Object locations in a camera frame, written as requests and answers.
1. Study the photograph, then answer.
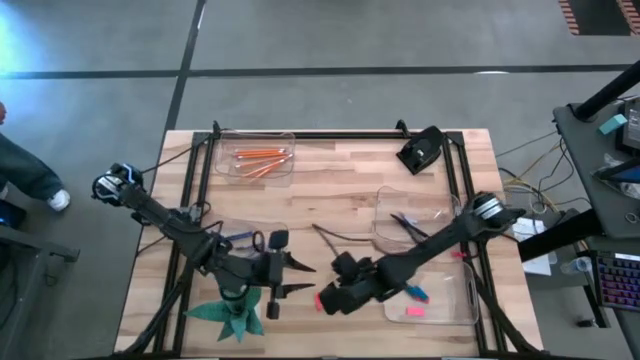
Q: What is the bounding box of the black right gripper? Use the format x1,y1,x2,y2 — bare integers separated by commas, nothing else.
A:
318,264,397,317

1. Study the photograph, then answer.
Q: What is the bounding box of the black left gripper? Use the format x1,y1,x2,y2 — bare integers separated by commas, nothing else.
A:
249,249,318,321

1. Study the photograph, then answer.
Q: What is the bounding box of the blue eraser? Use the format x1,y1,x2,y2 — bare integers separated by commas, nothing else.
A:
403,283,430,303

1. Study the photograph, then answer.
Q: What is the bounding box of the black pen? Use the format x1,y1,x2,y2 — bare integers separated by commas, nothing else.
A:
397,214,431,239
389,213,426,240

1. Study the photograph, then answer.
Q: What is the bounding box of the green artificial succulent plant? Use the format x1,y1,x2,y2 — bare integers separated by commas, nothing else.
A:
182,287,266,344

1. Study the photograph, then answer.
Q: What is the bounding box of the clear plastic bin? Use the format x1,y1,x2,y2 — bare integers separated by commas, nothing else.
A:
382,259,480,326
199,213,290,281
213,130,297,189
372,184,461,247

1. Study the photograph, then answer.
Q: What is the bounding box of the black angular table-top device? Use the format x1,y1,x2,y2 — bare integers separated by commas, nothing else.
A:
395,124,445,176

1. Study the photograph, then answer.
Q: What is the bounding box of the white paper sheet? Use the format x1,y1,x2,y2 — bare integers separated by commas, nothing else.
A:
512,216,559,277

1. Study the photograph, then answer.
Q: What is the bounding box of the black desk leg bar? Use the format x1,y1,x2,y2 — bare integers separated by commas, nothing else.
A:
517,208,606,263

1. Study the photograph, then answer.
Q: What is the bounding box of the clear plastic bottle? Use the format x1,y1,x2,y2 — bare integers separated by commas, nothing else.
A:
559,255,595,277

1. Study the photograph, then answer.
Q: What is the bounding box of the dark grey metal stand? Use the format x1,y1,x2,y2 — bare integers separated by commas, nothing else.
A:
0,224,81,360

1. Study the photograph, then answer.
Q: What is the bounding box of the black backlit keyboard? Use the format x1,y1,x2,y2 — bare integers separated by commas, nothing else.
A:
593,249,640,312

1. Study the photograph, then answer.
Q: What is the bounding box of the grey keyboard desk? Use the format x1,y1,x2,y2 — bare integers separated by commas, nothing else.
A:
582,238,640,360

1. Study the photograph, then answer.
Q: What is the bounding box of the tablet with blue screen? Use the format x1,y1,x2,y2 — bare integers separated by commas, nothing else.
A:
592,158,640,185

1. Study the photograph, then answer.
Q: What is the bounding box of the person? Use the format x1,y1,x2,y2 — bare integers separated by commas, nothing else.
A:
0,99,72,213

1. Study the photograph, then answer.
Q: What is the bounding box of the black box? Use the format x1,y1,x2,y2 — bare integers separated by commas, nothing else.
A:
0,198,28,231

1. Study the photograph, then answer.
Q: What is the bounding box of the teal box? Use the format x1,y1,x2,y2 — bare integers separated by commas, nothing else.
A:
597,113,629,137

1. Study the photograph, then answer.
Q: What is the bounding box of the black orange-striped floor mat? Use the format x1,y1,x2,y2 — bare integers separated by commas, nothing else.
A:
558,0,640,37

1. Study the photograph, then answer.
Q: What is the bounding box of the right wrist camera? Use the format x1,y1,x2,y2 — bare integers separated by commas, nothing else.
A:
331,251,374,282

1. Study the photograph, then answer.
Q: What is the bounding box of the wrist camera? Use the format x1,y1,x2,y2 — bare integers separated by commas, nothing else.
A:
267,229,291,252
331,251,374,282

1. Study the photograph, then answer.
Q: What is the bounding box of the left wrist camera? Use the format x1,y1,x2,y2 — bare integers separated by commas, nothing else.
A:
267,229,291,252

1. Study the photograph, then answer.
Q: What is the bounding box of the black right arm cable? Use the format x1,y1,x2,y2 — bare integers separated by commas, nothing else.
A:
311,222,399,257

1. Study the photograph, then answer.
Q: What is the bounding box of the black aluminium table frame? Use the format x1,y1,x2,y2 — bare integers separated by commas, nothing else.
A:
117,119,539,359

